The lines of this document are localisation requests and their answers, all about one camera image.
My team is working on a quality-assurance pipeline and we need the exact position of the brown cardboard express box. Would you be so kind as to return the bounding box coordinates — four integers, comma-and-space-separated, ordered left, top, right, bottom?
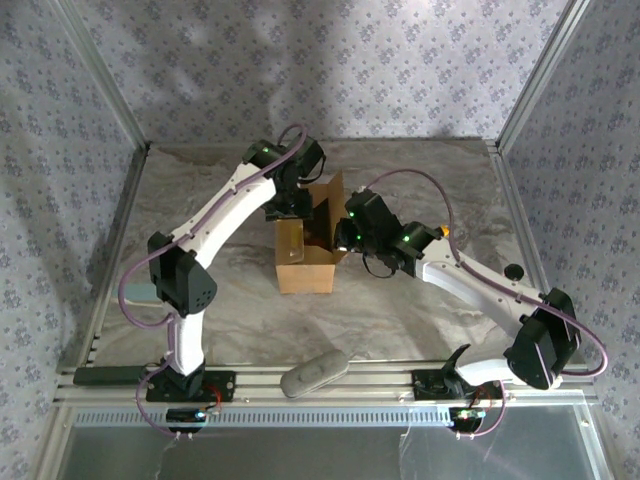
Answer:
273, 169, 351, 296

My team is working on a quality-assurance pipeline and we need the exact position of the grey oval pad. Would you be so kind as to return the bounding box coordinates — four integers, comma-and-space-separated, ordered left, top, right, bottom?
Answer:
279, 351, 351, 400

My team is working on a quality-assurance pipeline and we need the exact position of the small black controller board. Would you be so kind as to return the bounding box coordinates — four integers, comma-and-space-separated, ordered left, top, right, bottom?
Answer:
448, 405, 487, 431
166, 407, 223, 434

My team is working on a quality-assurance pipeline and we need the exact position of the grey metal panel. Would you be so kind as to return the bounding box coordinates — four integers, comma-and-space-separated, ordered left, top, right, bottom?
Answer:
49, 424, 601, 480

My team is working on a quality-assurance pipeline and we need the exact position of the long purple right arm cable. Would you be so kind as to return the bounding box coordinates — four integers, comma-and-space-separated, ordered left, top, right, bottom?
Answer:
355, 168, 610, 379

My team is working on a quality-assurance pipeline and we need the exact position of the long purple arm cable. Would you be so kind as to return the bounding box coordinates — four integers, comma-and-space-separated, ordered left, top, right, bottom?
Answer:
117, 123, 309, 366
355, 168, 610, 379

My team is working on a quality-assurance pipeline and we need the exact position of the aluminium mounting rail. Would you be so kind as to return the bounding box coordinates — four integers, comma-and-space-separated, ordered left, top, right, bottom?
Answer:
53, 362, 600, 407

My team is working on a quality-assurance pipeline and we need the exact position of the aluminium side rail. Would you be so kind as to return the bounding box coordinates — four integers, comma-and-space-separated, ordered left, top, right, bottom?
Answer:
54, 144, 154, 376
487, 142, 596, 391

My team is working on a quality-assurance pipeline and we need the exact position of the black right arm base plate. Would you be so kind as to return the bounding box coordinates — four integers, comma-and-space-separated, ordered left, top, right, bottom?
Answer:
412, 368, 504, 401

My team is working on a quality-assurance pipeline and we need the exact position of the grey slotted cable duct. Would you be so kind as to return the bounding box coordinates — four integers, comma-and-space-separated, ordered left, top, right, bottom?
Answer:
74, 405, 457, 429

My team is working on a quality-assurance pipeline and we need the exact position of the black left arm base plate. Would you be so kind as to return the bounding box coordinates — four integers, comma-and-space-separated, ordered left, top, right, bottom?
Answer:
145, 370, 237, 403

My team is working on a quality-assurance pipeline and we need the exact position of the aluminium frame post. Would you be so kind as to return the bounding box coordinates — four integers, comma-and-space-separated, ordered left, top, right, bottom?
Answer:
495, 0, 594, 156
49, 0, 153, 154

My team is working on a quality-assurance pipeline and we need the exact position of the long purple left arm cable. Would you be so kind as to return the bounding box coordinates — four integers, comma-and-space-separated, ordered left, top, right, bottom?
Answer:
117, 123, 309, 366

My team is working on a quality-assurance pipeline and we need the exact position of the short purple cable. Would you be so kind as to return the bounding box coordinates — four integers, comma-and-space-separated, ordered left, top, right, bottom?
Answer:
135, 362, 175, 441
455, 382, 508, 442

